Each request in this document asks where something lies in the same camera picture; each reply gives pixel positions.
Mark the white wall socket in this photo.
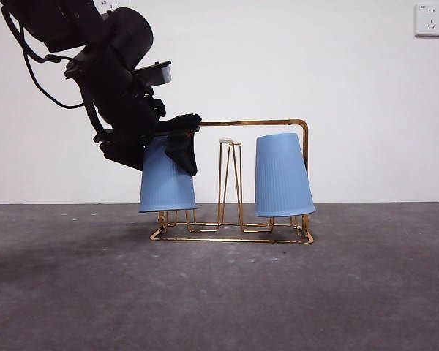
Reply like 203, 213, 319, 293
413, 3, 439, 38
97, 0, 132, 14

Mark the gold wire cup rack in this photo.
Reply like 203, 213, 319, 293
149, 118, 315, 243

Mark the blue ribbed plastic cup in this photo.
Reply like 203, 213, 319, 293
254, 132, 317, 218
138, 135, 198, 214

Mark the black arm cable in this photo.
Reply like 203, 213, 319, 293
0, 5, 86, 110

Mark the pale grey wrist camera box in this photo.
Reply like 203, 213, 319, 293
133, 61, 173, 88

